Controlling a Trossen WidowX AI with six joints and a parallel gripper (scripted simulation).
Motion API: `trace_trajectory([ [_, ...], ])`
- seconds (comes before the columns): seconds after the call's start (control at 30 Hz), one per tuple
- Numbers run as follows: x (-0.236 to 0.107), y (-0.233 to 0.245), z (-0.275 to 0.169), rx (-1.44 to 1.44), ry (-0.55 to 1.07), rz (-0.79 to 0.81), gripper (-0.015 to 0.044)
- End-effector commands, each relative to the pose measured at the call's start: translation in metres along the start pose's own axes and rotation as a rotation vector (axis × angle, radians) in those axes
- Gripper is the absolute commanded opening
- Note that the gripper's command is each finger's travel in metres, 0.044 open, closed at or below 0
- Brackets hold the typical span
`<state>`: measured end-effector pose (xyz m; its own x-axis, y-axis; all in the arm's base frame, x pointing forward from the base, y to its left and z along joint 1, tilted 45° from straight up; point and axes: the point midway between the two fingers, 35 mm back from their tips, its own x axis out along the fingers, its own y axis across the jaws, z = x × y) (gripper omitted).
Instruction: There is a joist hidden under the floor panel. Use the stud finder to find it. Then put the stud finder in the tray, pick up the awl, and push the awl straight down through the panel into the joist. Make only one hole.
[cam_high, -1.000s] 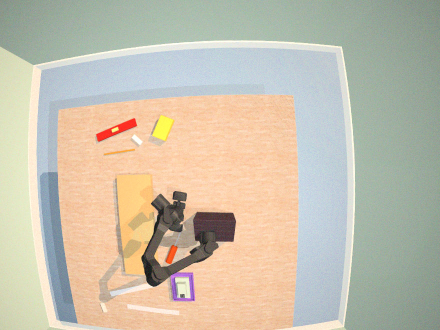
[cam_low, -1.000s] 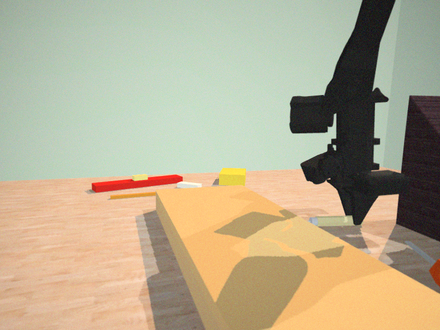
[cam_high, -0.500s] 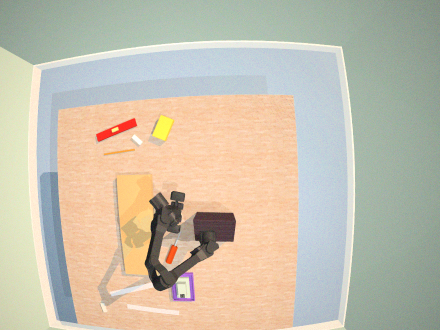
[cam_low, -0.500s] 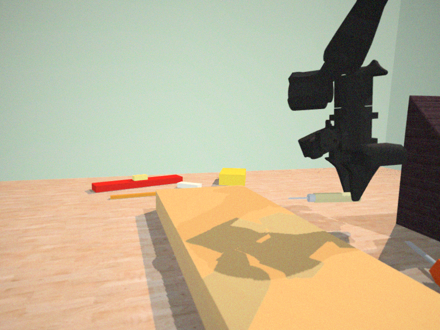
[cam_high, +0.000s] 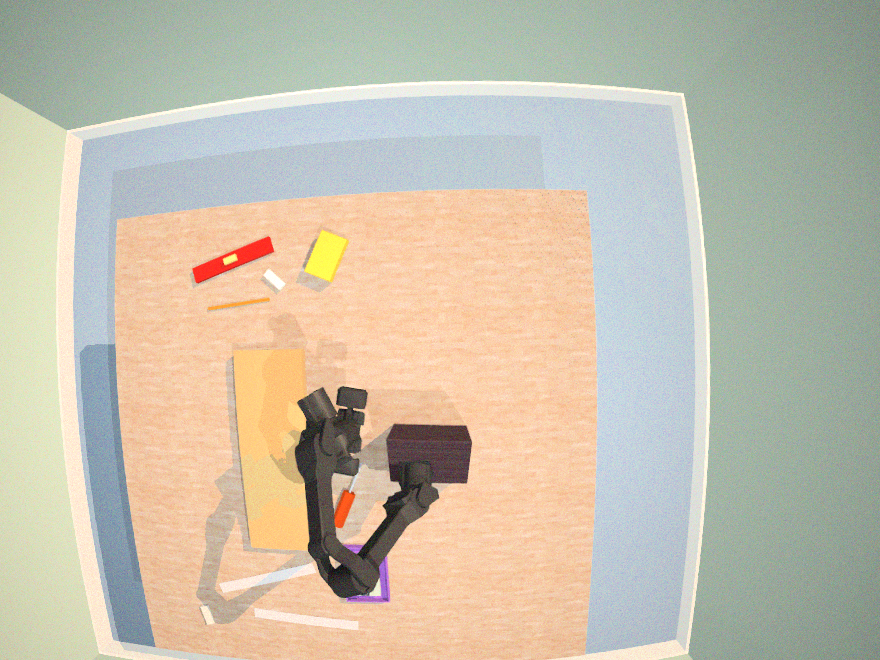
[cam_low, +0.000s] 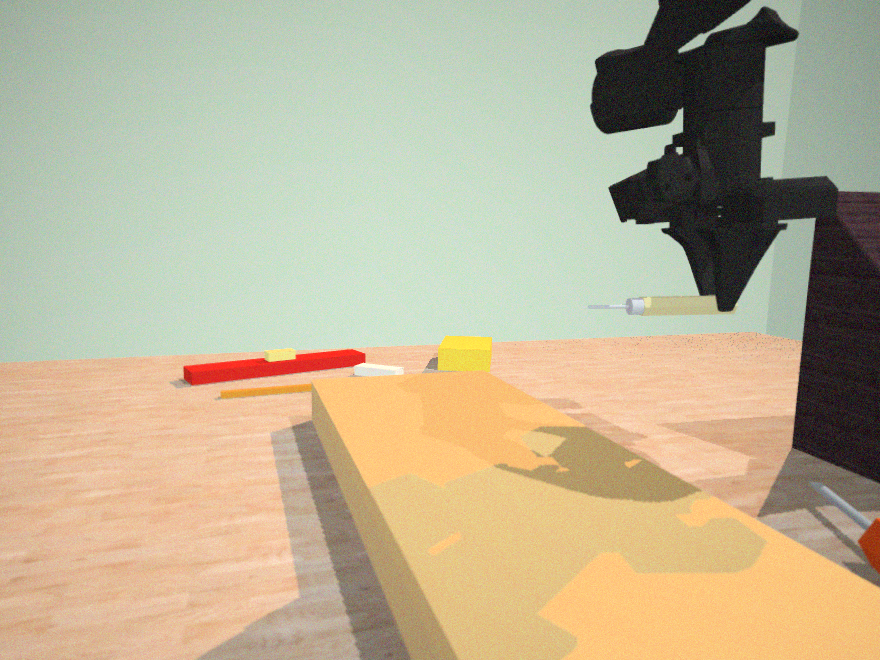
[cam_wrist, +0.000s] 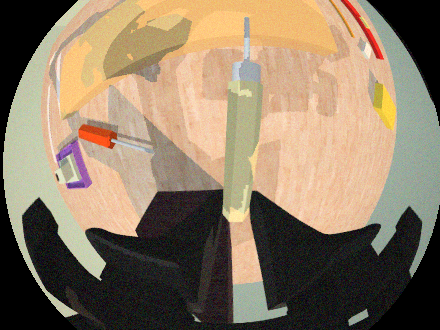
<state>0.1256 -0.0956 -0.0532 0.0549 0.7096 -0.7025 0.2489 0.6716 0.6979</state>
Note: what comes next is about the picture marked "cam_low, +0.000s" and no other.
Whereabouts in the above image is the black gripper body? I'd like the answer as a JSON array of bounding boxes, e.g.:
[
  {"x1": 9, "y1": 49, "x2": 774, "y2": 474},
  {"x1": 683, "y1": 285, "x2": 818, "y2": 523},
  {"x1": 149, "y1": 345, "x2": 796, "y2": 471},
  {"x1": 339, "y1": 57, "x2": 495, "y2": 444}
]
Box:
[{"x1": 635, "y1": 108, "x2": 839, "y2": 228}]

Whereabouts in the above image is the orange-handled awl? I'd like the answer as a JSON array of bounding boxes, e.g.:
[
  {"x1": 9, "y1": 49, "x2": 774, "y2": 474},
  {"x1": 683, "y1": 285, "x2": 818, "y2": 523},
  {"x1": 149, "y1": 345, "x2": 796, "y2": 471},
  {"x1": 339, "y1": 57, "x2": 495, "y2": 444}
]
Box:
[{"x1": 809, "y1": 482, "x2": 880, "y2": 573}]

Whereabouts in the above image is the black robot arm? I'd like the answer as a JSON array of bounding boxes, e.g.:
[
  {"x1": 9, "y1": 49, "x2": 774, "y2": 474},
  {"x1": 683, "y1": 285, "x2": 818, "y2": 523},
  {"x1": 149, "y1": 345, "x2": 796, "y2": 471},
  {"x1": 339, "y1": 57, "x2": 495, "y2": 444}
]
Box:
[{"x1": 590, "y1": 0, "x2": 799, "y2": 222}]

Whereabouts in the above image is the light orange floor panel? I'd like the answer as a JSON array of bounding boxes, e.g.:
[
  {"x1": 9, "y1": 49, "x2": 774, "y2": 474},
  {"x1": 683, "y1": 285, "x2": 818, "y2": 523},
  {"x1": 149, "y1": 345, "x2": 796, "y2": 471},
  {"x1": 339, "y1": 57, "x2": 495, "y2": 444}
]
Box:
[{"x1": 312, "y1": 370, "x2": 880, "y2": 660}]

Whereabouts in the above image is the orange thin flat bar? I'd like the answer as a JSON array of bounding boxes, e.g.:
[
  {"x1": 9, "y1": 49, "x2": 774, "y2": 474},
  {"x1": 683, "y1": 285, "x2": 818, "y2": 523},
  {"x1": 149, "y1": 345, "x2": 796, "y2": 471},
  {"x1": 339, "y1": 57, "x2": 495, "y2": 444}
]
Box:
[{"x1": 221, "y1": 384, "x2": 312, "y2": 398}]

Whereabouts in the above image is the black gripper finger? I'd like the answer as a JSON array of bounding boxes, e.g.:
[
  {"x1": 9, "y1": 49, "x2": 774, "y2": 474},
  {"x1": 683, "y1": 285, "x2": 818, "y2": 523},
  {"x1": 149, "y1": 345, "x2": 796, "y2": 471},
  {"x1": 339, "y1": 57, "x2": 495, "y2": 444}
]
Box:
[
  {"x1": 661, "y1": 225, "x2": 717, "y2": 296},
  {"x1": 695, "y1": 223, "x2": 788, "y2": 312}
]

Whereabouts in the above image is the white rectangular block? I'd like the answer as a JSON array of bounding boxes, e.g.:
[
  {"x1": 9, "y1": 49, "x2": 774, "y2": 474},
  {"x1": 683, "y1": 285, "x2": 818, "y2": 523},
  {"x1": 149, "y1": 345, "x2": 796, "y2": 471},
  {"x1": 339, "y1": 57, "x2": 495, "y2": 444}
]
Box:
[{"x1": 354, "y1": 363, "x2": 403, "y2": 377}]

